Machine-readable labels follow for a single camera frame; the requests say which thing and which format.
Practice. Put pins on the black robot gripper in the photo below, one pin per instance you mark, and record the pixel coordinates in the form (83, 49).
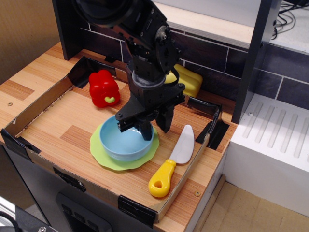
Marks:
(147, 104)

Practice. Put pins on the light blue bowl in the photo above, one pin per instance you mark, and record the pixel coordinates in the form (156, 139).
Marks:
(123, 146)

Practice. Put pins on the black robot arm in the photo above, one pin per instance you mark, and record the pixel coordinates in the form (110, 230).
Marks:
(154, 56)

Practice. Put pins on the light green plate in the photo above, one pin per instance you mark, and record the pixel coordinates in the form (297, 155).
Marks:
(101, 155)

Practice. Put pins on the yellow toy bell pepper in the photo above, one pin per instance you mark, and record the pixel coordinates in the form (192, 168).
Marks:
(189, 81)

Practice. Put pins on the red toy bell pepper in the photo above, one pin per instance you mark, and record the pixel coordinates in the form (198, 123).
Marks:
(104, 90)

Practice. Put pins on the white toy sink drainboard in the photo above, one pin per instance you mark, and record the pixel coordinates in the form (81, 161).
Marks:
(268, 154)

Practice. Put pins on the grey toy oven front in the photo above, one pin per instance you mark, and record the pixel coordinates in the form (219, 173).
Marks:
(79, 218)

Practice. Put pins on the yellow handled toy knife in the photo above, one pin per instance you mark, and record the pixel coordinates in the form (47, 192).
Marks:
(159, 184)

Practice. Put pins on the dark grey vertical post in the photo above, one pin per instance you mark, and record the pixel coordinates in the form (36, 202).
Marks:
(262, 33)

